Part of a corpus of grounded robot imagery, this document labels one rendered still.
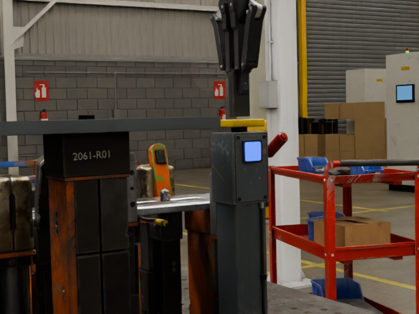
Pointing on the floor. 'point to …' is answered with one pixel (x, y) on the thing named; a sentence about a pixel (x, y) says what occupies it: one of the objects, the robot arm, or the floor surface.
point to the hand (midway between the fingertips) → (239, 94)
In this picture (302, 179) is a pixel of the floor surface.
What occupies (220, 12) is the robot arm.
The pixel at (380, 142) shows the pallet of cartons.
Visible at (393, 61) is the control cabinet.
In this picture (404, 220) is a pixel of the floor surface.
